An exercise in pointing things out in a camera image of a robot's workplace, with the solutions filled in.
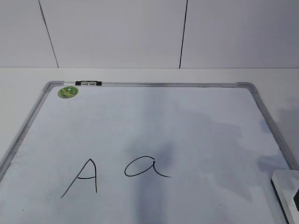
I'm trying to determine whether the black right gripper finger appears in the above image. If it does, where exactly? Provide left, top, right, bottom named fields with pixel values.
left=290, top=189, right=299, bottom=209

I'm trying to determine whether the white rectangular board eraser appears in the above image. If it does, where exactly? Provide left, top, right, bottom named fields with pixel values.
left=271, top=170, right=299, bottom=224

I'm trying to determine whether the green round magnet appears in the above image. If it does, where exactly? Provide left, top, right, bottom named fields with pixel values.
left=57, top=86, right=79, bottom=99

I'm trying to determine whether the white board with aluminium frame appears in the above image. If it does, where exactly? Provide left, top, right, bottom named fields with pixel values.
left=0, top=81, right=299, bottom=224

